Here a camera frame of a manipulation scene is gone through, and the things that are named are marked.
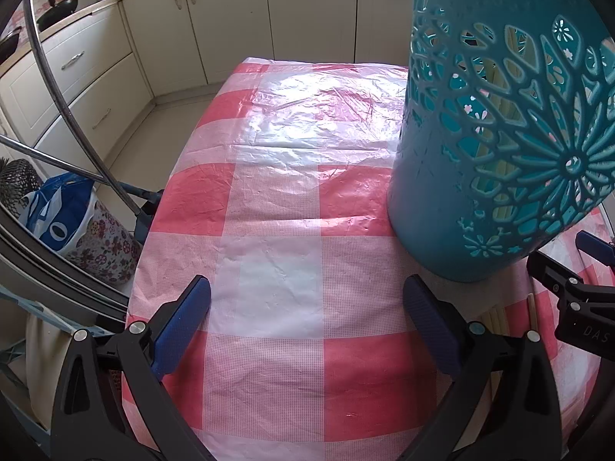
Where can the black wok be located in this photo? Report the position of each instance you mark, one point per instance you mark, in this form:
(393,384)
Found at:
(60,12)

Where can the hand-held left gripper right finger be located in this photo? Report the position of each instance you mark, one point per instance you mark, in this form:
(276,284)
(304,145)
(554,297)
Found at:
(432,321)

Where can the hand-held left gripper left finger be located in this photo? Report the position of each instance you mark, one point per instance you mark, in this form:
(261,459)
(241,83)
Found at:
(180,326)

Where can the floral fabric bin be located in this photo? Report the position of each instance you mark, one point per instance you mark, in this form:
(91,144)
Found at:
(103,249)

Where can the chrome metal chair frame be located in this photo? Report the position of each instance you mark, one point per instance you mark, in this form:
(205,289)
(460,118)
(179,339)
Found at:
(57,273)

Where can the blue grey stool frame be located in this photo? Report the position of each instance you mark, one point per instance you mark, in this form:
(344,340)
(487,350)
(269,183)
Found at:
(14,350)

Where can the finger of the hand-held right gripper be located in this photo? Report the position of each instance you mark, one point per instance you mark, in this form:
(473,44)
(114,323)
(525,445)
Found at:
(596,248)
(552,276)

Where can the black pan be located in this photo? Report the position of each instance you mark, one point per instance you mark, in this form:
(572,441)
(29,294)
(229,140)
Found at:
(9,45)

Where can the row of wooden chopsticks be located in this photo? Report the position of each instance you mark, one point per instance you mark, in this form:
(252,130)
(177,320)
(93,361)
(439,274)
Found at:
(495,321)

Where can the teal perforated plastic basket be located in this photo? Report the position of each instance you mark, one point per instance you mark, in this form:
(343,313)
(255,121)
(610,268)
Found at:
(432,211)

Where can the cream kitchen cabinets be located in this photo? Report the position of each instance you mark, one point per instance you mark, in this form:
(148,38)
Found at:
(230,19)

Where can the red white checked tablecloth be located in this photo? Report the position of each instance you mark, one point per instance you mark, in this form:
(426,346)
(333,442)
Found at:
(274,249)

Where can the blue plastic bag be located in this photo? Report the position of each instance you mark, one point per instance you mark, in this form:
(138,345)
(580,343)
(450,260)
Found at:
(53,221)

